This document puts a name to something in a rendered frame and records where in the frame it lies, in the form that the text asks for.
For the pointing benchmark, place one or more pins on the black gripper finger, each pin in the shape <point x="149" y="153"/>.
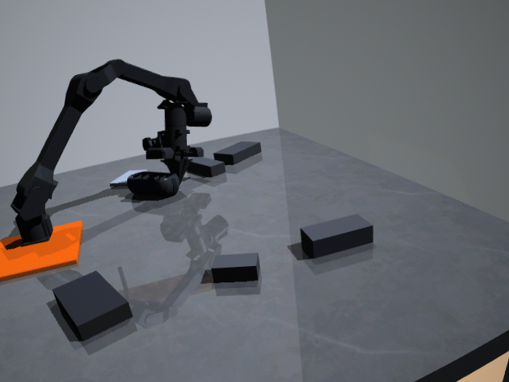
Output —
<point x="175" y="166"/>
<point x="185" y="167"/>

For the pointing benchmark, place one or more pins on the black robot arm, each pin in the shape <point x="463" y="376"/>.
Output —
<point x="37" y="184"/>

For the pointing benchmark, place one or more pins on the dark grey switch panel with green rocker switches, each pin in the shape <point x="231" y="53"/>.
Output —
<point x="157" y="184"/>

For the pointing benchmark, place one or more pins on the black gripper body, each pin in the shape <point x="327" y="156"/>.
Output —
<point x="176" y="146"/>

